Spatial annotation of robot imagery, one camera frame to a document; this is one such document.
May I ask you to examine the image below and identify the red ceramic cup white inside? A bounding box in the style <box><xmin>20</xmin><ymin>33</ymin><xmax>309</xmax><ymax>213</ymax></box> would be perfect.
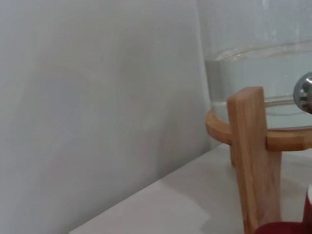
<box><xmin>253</xmin><ymin>184</ymin><xmax>312</xmax><ymax>234</ymax></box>

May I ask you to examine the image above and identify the chrome faucet tap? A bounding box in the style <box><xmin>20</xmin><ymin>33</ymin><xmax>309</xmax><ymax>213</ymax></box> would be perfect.
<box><xmin>292</xmin><ymin>71</ymin><xmax>312</xmax><ymax>115</ymax></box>

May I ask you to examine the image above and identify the clear glass drink dispenser jar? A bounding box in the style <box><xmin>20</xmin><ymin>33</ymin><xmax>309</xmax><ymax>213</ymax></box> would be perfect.
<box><xmin>196</xmin><ymin>0</ymin><xmax>312</xmax><ymax>130</ymax></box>

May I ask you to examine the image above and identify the wooden dispenser stand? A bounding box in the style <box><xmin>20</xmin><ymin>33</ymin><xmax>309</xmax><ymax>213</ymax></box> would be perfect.
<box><xmin>205</xmin><ymin>86</ymin><xmax>312</xmax><ymax>234</ymax></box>

